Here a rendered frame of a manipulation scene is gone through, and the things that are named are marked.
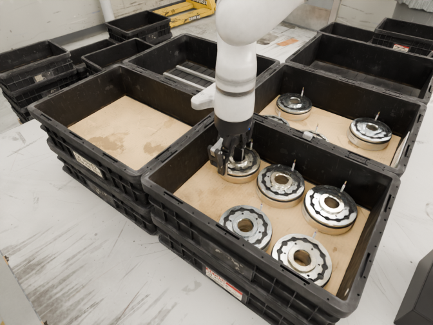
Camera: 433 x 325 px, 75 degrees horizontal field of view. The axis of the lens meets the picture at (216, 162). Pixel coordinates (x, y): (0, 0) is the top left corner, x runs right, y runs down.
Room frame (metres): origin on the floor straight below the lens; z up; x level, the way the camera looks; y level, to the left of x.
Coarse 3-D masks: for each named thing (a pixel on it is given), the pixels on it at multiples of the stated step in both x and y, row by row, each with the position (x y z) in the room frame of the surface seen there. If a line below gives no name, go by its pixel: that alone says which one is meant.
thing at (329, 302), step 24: (312, 144) 0.44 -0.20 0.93; (168, 192) 0.31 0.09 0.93; (192, 216) 0.27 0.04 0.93; (384, 216) 0.26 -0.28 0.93; (240, 240) 0.22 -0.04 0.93; (264, 264) 0.18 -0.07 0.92; (360, 264) 0.18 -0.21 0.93; (312, 288) 0.15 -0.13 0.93; (360, 288) 0.15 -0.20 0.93; (336, 312) 0.12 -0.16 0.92
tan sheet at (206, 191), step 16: (192, 176) 0.44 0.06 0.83; (208, 176) 0.44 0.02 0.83; (176, 192) 0.39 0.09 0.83; (192, 192) 0.39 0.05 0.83; (208, 192) 0.39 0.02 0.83; (224, 192) 0.39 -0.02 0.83; (240, 192) 0.39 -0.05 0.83; (304, 192) 0.39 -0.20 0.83; (208, 208) 0.35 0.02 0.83; (224, 208) 0.35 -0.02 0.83; (272, 208) 0.35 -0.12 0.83; (288, 208) 0.35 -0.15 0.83; (272, 224) 0.31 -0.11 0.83; (288, 224) 0.31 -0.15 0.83; (304, 224) 0.31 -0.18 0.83; (352, 224) 0.31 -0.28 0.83; (272, 240) 0.28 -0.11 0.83; (320, 240) 0.28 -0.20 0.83; (336, 240) 0.28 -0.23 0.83; (352, 240) 0.28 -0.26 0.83; (336, 256) 0.24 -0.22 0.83; (336, 272) 0.21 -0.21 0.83; (336, 288) 0.19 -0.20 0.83
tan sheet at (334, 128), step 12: (264, 108) 0.72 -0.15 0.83; (312, 108) 0.72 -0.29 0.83; (288, 120) 0.66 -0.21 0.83; (312, 120) 0.66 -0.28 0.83; (324, 120) 0.66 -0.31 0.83; (336, 120) 0.66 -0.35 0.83; (348, 120) 0.66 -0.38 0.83; (324, 132) 0.61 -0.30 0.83; (336, 132) 0.61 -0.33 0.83; (336, 144) 0.55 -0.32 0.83; (348, 144) 0.55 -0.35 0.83; (396, 144) 0.55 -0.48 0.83; (372, 156) 0.51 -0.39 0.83; (384, 156) 0.51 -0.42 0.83
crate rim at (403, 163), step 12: (276, 72) 0.77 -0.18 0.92; (312, 72) 0.76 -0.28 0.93; (348, 84) 0.70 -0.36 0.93; (360, 84) 0.69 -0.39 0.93; (396, 96) 0.63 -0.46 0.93; (420, 108) 0.57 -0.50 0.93; (264, 120) 0.53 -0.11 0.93; (420, 120) 0.53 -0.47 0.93; (300, 132) 0.48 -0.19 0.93; (324, 144) 0.44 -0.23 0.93; (408, 144) 0.44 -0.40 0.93; (360, 156) 0.41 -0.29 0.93; (408, 156) 0.41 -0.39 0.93; (384, 168) 0.37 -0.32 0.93; (396, 168) 0.37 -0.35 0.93
